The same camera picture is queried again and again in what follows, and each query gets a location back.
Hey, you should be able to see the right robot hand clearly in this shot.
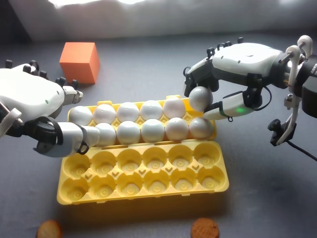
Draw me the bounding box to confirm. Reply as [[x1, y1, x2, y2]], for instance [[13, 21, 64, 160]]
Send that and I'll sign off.
[[183, 37, 283, 121]]

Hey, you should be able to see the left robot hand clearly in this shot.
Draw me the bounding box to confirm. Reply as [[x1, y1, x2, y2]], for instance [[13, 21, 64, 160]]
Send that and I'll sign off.
[[0, 59, 101, 158]]

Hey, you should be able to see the white toy egg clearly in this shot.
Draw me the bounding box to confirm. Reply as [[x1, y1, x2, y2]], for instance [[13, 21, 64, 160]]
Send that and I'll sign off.
[[164, 117, 189, 140], [68, 106, 94, 126], [162, 96, 186, 119], [189, 117, 214, 139], [116, 120, 141, 144], [116, 102, 140, 122], [140, 100, 163, 120], [189, 86, 214, 112], [95, 122, 117, 146], [140, 119, 165, 143], [93, 104, 117, 124]]

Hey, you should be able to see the yellow egg carton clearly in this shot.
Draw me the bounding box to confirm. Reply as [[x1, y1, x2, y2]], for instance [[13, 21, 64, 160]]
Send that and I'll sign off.
[[56, 98, 230, 206]]

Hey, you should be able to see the orange cube block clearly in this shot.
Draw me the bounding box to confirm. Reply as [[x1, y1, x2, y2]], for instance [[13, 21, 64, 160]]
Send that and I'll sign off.
[[59, 42, 101, 85]]

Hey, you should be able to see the white fabric backdrop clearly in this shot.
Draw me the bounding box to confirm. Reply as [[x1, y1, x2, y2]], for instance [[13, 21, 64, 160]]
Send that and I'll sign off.
[[0, 0, 317, 43]]

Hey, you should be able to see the grey table cloth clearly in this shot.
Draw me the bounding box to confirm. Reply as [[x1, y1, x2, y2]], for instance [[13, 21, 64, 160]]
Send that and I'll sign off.
[[0, 32, 317, 238]]

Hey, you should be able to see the round brown cookie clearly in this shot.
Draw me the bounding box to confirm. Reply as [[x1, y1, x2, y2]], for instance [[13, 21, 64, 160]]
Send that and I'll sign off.
[[36, 220, 62, 238], [190, 217, 220, 238]]

